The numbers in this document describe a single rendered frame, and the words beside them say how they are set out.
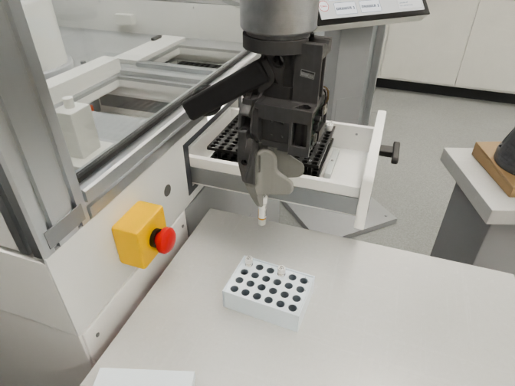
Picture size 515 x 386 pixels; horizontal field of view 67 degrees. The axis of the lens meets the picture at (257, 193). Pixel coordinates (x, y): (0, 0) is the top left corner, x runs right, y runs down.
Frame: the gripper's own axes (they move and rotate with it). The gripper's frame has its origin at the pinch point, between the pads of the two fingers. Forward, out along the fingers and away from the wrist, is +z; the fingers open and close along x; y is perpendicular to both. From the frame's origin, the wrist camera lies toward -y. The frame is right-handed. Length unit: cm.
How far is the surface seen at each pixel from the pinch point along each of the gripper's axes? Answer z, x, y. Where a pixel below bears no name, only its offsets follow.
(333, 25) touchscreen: 1, 109, -16
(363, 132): 8.5, 41.9, 7.8
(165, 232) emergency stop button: 7.8, -4.0, -12.6
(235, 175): 9.7, 16.7, -11.3
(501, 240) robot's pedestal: 33, 48, 43
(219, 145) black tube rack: 7.1, 21.7, -17.1
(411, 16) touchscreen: 1, 135, 9
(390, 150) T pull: 5.8, 30.2, 14.4
